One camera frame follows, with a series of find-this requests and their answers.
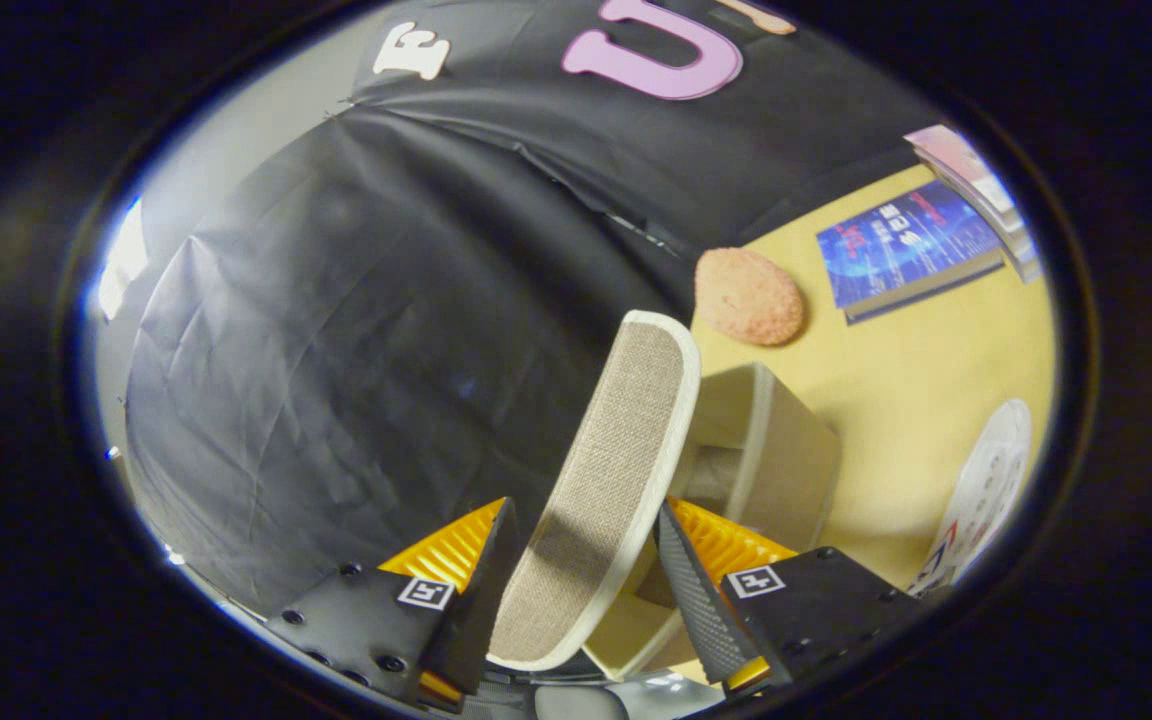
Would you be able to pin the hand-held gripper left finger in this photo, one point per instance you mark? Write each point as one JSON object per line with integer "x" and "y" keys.
{"x": 481, "y": 600}

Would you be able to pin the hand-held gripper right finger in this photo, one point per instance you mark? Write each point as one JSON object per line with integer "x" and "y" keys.
{"x": 701, "y": 600}

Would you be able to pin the beige storage box lid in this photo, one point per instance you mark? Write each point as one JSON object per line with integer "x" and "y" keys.
{"x": 606, "y": 470}

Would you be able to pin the beige fabric storage box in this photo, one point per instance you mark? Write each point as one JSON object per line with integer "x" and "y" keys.
{"x": 786, "y": 450}

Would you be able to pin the white striped canvas shoe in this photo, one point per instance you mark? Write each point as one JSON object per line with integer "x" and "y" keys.
{"x": 986, "y": 480}

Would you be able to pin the orange rough sponge ball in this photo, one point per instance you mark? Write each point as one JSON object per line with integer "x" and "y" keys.
{"x": 748, "y": 297}

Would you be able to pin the blue cover book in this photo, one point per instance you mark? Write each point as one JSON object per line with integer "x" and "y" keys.
{"x": 901, "y": 245}

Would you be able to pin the white paperback book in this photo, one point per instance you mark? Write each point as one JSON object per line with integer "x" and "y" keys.
{"x": 1026, "y": 262}
{"x": 1011, "y": 225}

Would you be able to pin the pink cover book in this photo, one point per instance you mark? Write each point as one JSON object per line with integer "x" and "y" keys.
{"x": 956, "y": 160}

